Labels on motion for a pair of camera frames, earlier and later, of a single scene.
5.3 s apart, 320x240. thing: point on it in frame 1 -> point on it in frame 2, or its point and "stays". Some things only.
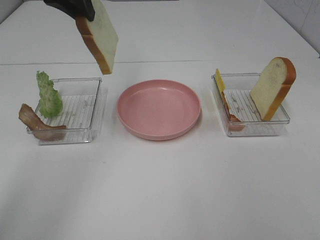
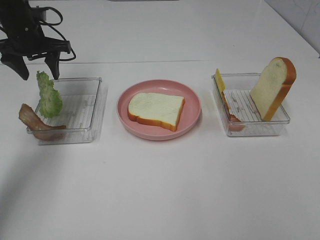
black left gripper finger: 74,8 -> 25,37
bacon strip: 33,123 stays
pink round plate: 158,109 stays
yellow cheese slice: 219,81 stays
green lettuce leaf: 51,99 stays
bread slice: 101,36 -> 163,109
